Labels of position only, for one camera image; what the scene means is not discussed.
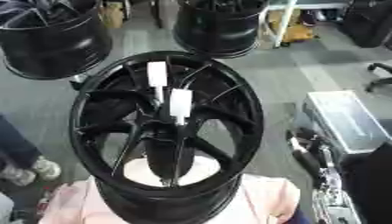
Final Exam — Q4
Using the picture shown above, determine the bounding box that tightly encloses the yellow box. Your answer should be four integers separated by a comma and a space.
282, 22, 318, 44

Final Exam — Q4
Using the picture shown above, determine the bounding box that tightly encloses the black office chair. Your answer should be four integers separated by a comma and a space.
362, 61, 392, 94

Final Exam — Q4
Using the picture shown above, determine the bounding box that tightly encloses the white pin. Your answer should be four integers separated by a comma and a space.
145, 60, 171, 103
168, 87, 195, 127

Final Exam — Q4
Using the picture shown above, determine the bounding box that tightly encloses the black spoked wheel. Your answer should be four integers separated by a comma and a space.
67, 51, 267, 224

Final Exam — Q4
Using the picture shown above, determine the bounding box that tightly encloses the white metal rack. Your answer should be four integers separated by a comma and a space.
255, 0, 355, 49

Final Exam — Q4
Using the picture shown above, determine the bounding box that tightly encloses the tan cardboard box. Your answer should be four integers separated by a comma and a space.
98, 1, 128, 29

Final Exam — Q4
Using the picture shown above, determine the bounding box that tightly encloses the clear plastic storage box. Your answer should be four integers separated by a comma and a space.
298, 89, 392, 156

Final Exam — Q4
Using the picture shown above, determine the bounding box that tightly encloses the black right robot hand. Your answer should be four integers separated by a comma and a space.
283, 127, 334, 190

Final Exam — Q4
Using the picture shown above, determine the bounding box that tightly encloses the black wheel rim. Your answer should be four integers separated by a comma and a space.
0, 0, 116, 81
171, 0, 271, 60

